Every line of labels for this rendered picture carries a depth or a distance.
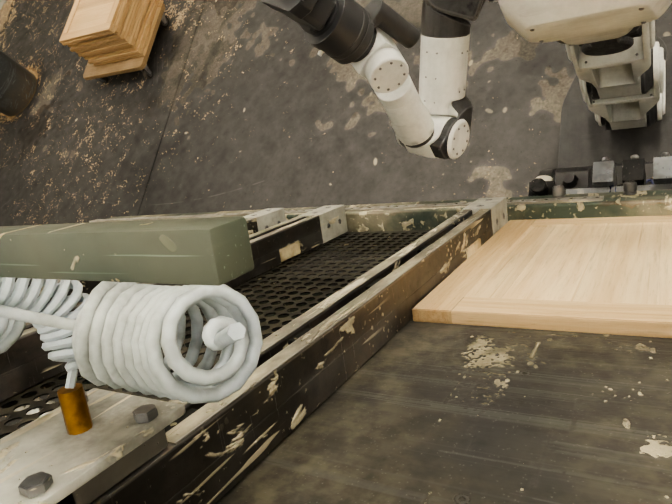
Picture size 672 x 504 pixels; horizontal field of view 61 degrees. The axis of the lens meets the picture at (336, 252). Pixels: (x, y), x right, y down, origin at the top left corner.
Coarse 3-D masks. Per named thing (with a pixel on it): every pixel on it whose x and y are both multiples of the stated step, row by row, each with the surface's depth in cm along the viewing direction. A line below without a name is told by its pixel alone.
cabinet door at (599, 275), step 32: (512, 224) 121; (544, 224) 117; (576, 224) 114; (608, 224) 111; (640, 224) 108; (480, 256) 100; (512, 256) 99; (544, 256) 96; (576, 256) 93; (608, 256) 91; (640, 256) 89; (448, 288) 85; (480, 288) 84; (512, 288) 82; (544, 288) 81; (576, 288) 79; (608, 288) 77; (640, 288) 75; (416, 320) 79; (448, 320) 77; (480, 320) 74; (512, 320) 72; (544, 320) 70; (576, 320) 68; (608, 320) 66; (640, 320) 65
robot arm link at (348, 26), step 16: (272, 0) 81; (288, 0) 78; (304, 0) 76; (320, 0) 79; (336, 0) 83; (352, 0) 84; (288, 16) 85; (304, 16) 78; (320, 16) 80; (336, 16) 83; (352, 16) 83; (304, 32) 88; (320, 32) 84; (336, 32) 83; (352, 32) 84; (320, 48) 86; (336, 48) 85
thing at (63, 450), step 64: (448, 256) 93; (320, 320) 66; (384, 320) 72; (256, 384) 50; (320, 384) 59; (0, 448) 37; (64, 448) 36; (128, 448) 36; (192, 448) 44; (256, 448) 50
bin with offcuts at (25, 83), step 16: (0, 64) 420; (16, 64) 435; (0, 80) 421; (16, 80) 430; (32, 80) 443; (0, 96) 427; (16, 96) 434; (32, 96) 443; (0, 112) 446; (16, 112) 443
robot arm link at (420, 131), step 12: (384, 108) 102; (408, 108) 100; (420, 108) 102; (396, 120) 103; (408, 120) 102; (420, 120) 103; (432, 120) 107; (444, 120) 109; (396, 132) 107; (408, 132) 105; (420, 132) 105; (432, 132) 107; (444, 132) 108; (408, 144) 108; (420, 144) 108; (432, 144) 108; (444, 144) 108; (432, 156) 111; (444, 156) 110
